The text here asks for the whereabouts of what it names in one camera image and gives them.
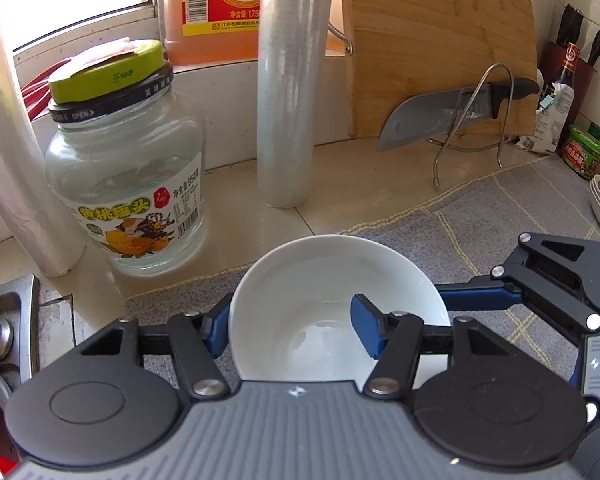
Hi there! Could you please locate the white salt bag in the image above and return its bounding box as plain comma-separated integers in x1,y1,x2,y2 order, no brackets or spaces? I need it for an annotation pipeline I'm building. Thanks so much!
516,82,574,154

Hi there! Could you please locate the metal wire board stand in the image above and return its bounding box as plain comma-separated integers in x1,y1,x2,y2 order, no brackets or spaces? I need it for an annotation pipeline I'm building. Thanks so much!
427,62,522,191

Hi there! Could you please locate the glass jar green lid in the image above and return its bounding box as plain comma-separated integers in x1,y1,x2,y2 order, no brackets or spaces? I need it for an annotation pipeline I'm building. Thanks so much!
45,38,207,276

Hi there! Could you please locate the green lid sauce jar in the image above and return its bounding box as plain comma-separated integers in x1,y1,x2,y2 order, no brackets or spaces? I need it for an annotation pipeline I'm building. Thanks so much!
560,125,600,180

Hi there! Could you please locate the dark red knife block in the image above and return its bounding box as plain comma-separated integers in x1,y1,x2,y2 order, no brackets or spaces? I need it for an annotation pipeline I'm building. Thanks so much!
537,39,598,126

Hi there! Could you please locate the orange cooking wine jug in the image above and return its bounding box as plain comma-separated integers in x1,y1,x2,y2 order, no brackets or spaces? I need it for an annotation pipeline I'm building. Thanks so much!
162,0,347,68

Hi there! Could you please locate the black handled kitchen knife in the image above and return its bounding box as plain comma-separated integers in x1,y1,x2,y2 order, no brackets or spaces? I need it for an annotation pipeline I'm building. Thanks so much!
377,80,510,152

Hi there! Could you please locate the bamboo cutting board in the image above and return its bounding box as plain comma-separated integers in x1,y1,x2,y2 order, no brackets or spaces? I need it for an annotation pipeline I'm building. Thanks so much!
342,0,536,138

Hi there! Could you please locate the floral bowl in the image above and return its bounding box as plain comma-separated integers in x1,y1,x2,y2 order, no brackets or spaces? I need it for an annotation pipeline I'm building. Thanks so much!
228,235,450,387

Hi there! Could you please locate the dark vinegar bottle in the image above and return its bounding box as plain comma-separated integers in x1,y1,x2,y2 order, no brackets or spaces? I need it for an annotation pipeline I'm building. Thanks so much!
552,41,582,131

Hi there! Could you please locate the plastic wrap roll right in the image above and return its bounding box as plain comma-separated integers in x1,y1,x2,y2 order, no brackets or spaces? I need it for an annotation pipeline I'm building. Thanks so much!
257,0,332,209

